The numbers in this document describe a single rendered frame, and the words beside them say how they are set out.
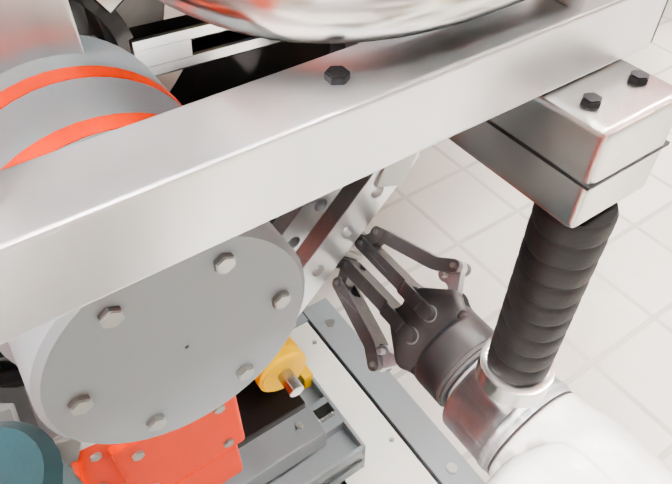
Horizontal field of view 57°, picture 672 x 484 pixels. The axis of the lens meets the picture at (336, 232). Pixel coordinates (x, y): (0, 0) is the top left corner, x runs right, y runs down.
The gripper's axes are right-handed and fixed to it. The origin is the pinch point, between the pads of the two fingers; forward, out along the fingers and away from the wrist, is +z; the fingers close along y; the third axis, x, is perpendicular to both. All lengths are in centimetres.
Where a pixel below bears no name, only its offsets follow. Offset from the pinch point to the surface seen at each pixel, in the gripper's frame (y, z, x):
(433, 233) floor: -6, 37, -84
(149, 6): 7.2, 20.4, 17.5
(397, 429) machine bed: -31, 0, -49
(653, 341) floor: 6, -12, -96
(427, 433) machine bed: -28, -4, -51
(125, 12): 5.6, 20.4, 19.2
